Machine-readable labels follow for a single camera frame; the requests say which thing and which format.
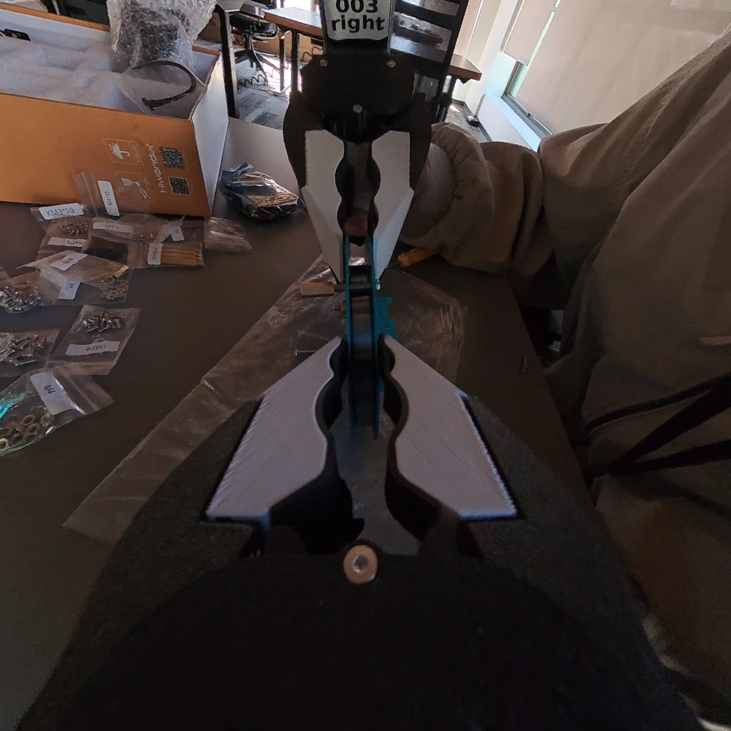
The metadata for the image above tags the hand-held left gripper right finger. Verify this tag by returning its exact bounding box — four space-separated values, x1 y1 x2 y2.
378 335 519 543

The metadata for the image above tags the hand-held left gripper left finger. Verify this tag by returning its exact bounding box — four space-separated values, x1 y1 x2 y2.
206 336 365 554

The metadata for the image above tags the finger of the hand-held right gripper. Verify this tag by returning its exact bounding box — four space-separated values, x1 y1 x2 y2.
301 131 352 285
365 133 416 282

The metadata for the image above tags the blue metal disc assembly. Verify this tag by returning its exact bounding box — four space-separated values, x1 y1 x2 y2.
342 233 396 442

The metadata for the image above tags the person's right forearm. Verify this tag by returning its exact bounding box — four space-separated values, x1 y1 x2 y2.
400 123 629 276

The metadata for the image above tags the dark bag of parts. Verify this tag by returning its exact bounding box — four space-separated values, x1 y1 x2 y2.
219 164 302 222

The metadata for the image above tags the clear plastic bag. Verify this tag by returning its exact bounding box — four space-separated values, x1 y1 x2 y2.
63 254 470 529

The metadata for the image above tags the black chair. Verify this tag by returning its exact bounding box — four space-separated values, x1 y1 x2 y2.
391 0 470 123

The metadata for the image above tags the bubble wrap bundle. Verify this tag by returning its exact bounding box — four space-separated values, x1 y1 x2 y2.
107 0 217 72

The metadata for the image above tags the pile of small hardware bags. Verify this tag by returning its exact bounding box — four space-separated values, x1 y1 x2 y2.
0 171 253 458

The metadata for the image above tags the window with roller blinds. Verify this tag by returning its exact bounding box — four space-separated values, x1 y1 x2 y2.
503 0 731 152

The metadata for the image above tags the orange cardboard box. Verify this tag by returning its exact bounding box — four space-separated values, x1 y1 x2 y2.
0 11 229 218

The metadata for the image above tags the white foam insert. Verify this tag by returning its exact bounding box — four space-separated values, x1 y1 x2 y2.
0 23 220 121

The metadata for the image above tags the black cable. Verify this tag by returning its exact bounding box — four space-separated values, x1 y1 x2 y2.
128 60 198 109

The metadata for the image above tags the black lanyard strap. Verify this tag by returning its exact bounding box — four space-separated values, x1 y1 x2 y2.
587 376 731 478

